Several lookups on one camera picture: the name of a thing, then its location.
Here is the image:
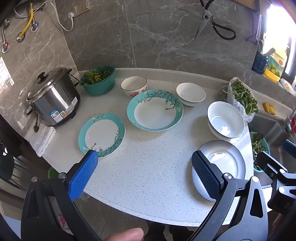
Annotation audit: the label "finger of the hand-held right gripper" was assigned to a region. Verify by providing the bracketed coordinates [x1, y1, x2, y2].
[282, 139, 296, 160]
[256, 151, 296, 215]

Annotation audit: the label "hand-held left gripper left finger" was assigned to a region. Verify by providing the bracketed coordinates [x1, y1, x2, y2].
[21, 150, 102, 241]

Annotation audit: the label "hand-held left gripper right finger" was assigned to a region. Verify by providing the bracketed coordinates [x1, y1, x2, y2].
[185, 150, 269, 241]

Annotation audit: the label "white plate dark rim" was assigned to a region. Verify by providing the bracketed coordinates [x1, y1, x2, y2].
[191, 140, 246, 202]

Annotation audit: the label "white bowl blue rim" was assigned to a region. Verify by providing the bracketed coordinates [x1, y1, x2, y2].
[207, 101, 245, 138]
[208, 123, 242, 140]

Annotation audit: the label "small teal floral plate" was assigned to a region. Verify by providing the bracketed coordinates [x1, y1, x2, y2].
[78, 113, 126, 158]

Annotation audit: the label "large teal floral deep plate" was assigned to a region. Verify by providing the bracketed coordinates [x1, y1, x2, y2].
[127, 90, 184, 131]

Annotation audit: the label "plain white bowl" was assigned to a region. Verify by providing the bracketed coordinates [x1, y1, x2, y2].
[176, 83, 206, 107]

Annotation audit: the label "white floral bowl dark rim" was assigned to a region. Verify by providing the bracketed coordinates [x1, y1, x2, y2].
[120, 76, 148, 98]

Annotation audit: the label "person's left hand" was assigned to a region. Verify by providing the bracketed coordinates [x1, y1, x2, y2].
[103, 228, 144, 241]

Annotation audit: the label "small teal basin of greens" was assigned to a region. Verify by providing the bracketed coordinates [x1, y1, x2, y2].
[250, 132, 270, 173]

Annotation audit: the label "steel faucet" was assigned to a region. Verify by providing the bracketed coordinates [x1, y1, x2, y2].
[280, 116, 296, 134]

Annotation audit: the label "steel sink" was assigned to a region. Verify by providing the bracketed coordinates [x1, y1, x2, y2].
[247, 111, 296, 163]

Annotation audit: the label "yellow sponge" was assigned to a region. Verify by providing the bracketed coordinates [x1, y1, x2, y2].
[263, 103, 277, 115]

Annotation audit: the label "white folded towel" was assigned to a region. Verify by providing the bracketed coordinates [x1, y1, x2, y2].
[30, 123, 56, 157]

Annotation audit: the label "plastic bag of greens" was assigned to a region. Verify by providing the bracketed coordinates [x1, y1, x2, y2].
[218, 77, 259, 123]

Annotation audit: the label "steel rice cooker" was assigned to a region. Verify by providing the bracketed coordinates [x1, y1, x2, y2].
[26, 67, 81, 127]

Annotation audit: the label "yellow printed box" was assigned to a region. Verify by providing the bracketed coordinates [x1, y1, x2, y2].
[264, 52, 287, 82]

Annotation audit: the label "blue utensil holder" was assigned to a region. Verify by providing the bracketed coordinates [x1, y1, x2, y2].
[252, 51, 269, 75]

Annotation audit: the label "leafy greens with yellow flowers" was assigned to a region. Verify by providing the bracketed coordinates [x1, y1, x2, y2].
[81, 67, 114, 85]

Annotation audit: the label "purple hanging tool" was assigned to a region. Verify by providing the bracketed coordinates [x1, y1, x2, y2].
[245, 14, 263, 45]

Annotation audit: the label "white plug cable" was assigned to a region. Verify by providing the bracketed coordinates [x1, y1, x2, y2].
[44, 0, 75, 32]

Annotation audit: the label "black handled kitchen scissors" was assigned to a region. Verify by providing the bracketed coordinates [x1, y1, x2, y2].
[194, 0, 237, 41]

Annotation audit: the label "yellow gas hose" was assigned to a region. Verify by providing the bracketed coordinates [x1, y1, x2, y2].
[16, 7, 35, 42]

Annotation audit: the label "wall power socket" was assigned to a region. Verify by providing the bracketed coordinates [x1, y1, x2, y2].
[69, 0, 90, 17]

